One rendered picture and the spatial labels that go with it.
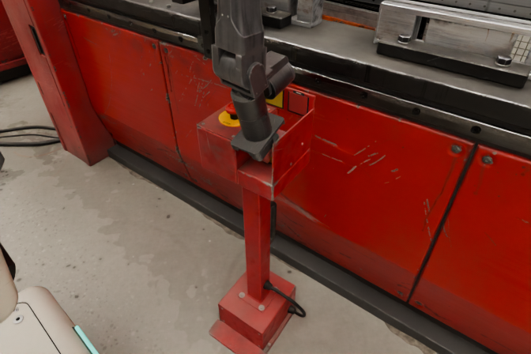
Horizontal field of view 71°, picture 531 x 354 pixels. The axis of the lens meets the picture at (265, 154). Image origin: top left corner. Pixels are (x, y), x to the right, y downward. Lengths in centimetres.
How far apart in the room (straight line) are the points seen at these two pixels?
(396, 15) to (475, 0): 29
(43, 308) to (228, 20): 94
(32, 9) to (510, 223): 170
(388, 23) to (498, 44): 23
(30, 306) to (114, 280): 39
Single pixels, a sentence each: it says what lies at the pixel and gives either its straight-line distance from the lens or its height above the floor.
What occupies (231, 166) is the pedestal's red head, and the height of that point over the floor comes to 71.
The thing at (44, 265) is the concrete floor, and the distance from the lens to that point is 172.
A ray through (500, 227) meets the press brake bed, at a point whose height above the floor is 59.
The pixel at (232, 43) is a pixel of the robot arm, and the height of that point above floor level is 101.
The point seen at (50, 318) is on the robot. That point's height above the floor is 28.
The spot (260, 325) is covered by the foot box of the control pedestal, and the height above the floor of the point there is 12.
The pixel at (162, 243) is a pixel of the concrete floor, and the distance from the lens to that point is 161.
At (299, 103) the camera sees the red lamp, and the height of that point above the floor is 81.
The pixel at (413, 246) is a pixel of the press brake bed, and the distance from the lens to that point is 110.
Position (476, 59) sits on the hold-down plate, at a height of 91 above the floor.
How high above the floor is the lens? 121
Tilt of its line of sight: 38 degrees down
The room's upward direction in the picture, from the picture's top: straight up
